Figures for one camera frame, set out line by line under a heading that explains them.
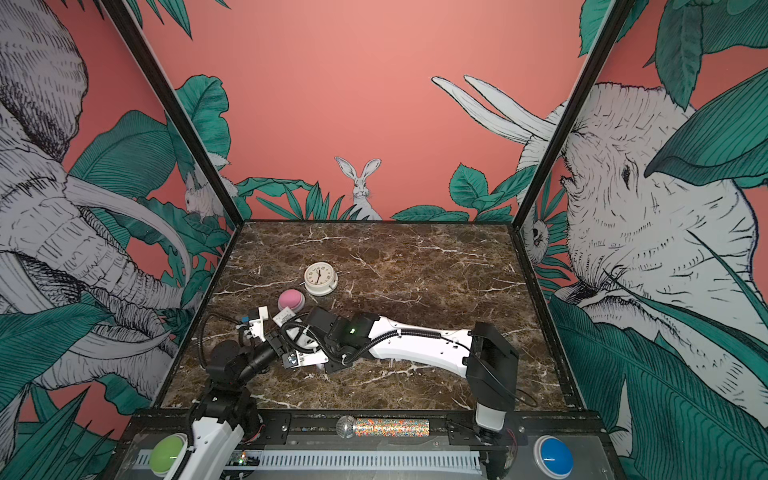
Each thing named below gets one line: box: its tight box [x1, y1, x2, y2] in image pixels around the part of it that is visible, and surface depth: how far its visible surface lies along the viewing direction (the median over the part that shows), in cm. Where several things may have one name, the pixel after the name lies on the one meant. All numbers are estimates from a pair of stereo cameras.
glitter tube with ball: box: [336, 415, 430, 439], surface depth 73 cm
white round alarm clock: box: [304, 261, 339, 297], surface depth 100 cm
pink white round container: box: [278, 288, 305, 312], surface depth 98 cm
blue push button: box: [533, 434, 574, 479], surface depth 71 cm
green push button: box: [149, 433, 188, 477], surface depth 71 cm
